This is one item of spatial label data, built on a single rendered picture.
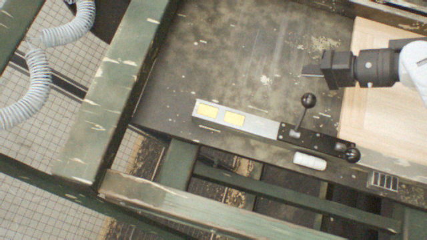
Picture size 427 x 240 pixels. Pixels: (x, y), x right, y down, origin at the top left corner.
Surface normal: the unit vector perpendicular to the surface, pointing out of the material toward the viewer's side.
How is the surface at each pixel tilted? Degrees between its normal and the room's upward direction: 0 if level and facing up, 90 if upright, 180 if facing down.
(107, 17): 90
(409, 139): 56
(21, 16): 90
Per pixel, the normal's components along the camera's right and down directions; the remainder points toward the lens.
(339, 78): -0.27, 0.88
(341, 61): -0.45, -0.48
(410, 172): 0.08, -0.39
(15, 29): 0.61, -0.17
